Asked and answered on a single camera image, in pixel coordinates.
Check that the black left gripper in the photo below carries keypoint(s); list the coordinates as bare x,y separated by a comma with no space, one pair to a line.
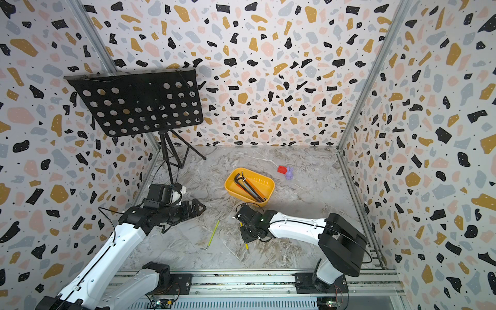
187,214

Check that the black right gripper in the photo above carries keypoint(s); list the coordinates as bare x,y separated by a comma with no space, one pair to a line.
242,231

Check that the yellow hex key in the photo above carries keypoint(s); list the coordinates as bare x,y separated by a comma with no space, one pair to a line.
246,245

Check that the orange hex key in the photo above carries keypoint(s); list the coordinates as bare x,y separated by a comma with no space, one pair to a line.
254,185

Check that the long black hex key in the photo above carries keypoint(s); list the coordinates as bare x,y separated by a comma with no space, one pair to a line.
247,187

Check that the blue hex key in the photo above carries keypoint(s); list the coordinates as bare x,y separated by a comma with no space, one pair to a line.
260,195

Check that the red hex key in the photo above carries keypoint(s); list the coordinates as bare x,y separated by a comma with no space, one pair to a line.
244,190

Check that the green hex key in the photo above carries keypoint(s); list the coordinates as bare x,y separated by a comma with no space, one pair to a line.
212,237

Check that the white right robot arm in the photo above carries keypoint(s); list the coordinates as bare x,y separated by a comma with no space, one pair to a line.
343,245

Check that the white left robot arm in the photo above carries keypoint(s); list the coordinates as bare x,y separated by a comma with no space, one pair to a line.
87,290

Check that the yellow plastic storage box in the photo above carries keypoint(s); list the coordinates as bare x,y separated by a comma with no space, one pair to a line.
265,184

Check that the red block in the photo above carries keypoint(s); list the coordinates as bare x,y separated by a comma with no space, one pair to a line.
281,169

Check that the black perforated music stand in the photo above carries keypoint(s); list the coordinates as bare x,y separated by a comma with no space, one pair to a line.
159,102

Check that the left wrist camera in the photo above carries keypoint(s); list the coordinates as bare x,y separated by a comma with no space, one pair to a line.
166,195

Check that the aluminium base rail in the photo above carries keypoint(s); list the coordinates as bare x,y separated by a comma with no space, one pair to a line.
276,289

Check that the aluminium corner post right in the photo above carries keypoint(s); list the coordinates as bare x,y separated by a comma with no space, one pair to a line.
378,260

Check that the aluminium corner post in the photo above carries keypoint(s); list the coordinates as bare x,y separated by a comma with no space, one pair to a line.
109,69
378,260

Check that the aluminium corner post left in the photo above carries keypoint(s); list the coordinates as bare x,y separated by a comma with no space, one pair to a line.
109,69

